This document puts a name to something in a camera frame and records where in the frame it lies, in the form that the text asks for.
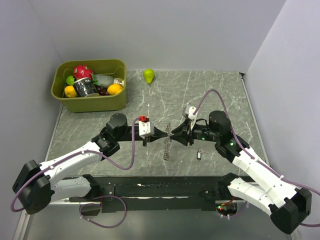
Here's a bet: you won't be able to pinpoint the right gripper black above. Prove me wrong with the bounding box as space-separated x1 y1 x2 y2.
169 118 220 146

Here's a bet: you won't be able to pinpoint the metal disc with key rings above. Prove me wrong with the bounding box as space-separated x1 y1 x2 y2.
163 123 172 161

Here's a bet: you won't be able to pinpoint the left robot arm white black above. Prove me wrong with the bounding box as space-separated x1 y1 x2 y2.
10 113 168 215

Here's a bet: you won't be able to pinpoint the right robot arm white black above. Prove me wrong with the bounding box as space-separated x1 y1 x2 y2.
170 110 312 235

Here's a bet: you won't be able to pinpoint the black tag key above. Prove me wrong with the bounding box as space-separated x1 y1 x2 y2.
196 149 209 161

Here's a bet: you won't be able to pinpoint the green pear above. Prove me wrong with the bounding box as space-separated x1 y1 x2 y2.
143 68 155 85

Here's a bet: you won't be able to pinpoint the orange fruit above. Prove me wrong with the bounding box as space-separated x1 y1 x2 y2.
107 83 123 95

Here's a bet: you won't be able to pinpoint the dark red grapes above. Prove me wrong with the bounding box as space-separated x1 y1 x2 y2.
95 85 109 96

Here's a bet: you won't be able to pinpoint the clear plastic bottle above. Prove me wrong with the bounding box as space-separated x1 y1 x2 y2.
94 74 125 88

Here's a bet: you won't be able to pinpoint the olive green plastic bin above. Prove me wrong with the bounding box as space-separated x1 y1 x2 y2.
51 59 127 113

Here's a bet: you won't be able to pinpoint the black printed can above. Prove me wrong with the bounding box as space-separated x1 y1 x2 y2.
73 77 100 98

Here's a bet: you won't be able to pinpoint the yellow lemon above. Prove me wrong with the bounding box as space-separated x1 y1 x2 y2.
64 85 78 98

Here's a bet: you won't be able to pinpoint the red dragon fruit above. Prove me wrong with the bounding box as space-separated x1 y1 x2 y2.
73 65 94 80

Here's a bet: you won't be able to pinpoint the green lime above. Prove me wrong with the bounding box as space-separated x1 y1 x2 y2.
65 75 76 86

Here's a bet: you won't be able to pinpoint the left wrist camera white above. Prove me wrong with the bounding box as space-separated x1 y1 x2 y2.
138 115 153 137

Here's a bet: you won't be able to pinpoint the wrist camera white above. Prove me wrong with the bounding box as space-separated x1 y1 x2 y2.
182 104 197 130
138 115 153 137

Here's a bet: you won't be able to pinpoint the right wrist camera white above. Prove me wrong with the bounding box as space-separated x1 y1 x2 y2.
182 104 197 130

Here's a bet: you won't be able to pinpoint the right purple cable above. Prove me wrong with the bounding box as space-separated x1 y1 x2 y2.
194 88 320 228

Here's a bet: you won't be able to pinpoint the purple cable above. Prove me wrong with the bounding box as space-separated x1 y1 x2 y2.
194 88 320 228
10 117 143 229

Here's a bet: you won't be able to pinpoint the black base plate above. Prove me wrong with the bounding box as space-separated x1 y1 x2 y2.
67 175 253 213

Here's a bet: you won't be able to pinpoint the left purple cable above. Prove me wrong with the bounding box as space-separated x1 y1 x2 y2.
10 117 143 229

